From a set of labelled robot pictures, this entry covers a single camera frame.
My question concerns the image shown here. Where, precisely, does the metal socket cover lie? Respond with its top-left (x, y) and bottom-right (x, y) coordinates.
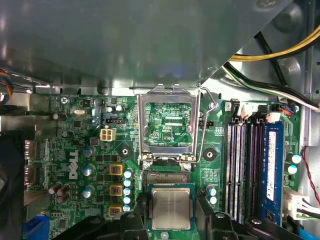
top-left (137, 83), bottom-right (202, 167)

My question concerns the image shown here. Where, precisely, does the black RAM slot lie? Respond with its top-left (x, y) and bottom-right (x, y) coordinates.
top-left (246, 117), bottom-right (265, 225)
top-left (224, 117), bottom-right (236, 216)
top-left (234, 117), bottom-right (247, 225)

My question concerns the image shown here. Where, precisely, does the grey power supply unit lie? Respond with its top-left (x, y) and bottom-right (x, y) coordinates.
top-left (0, 0), bottom-right (297, 95)

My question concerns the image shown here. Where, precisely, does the white wire connector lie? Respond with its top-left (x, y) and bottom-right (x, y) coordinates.
top-left (283, 187), bottom-right (320, 221)

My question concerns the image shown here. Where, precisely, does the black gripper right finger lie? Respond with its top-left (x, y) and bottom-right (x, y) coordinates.
top-left (189, 196), bottom-right (300, 240)

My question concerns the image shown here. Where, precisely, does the white four pin socket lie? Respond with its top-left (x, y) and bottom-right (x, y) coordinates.
top-left (99, 127), bottom-right (118, 144)

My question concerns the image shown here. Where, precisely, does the blue board connector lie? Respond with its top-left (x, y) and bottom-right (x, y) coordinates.
top-left (21, 211), bottom-right (51, 240)

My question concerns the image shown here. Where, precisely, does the CPU socket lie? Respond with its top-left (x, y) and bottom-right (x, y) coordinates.
top-left (141, 163), bottom-right (201, 226)

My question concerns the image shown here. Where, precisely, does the black PC case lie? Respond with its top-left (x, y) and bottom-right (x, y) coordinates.
top-left (0, 0), bottom-right (320, 240)

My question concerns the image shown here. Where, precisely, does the red black twisted wire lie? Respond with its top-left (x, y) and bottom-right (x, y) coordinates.
top-left (299, 146), bottom-right (320, 198)

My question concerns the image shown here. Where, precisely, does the black white wire bundle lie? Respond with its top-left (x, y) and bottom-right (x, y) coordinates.
top-left (222, 61), bottom-right (320, 111)

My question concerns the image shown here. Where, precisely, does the yellow wire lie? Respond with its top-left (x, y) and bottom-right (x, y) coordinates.
top-left (229, 29), bottom-right (320, 62)

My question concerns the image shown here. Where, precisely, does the silver CPU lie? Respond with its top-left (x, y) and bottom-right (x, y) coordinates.
top-left (146, 182), bottom-right (196, 231)

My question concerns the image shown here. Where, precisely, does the light blue flat wire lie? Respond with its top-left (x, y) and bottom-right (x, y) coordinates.
top-left (287, 214), bottom-right (316, 240)

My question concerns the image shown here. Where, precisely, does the blue RAM stick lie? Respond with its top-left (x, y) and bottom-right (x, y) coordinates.
top-left (264, 122), bottom-right (285, 226)

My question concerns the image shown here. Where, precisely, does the wire locking lever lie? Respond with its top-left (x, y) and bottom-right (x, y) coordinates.
top-left (178, 84), bottom-right (218, 167)

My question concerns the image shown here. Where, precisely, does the green motherboard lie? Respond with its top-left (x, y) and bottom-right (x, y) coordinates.
top-left (23, 92), bottom-right (305, 240)

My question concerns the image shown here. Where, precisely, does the black case fan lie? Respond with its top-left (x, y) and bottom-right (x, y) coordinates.
top-left (0, 129), bottom-right (26, 240)

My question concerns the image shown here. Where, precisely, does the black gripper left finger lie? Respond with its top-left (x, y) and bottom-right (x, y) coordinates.
top-left (53, 194), bottom-right (151, 240)

